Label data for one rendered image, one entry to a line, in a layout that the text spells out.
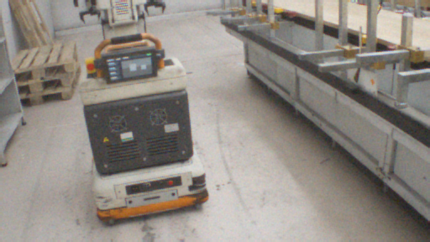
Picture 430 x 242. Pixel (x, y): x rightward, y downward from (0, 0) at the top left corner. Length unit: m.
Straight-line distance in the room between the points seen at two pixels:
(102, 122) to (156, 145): 0.31
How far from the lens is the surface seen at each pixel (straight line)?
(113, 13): 2.22
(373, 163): 2.40
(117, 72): 1.90
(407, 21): 1.66
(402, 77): 1.31
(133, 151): 2.10
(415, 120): 1.66
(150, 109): 2.01
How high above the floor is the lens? 1.33
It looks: 24 degrees down
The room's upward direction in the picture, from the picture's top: 4 degrees counter-clockwise
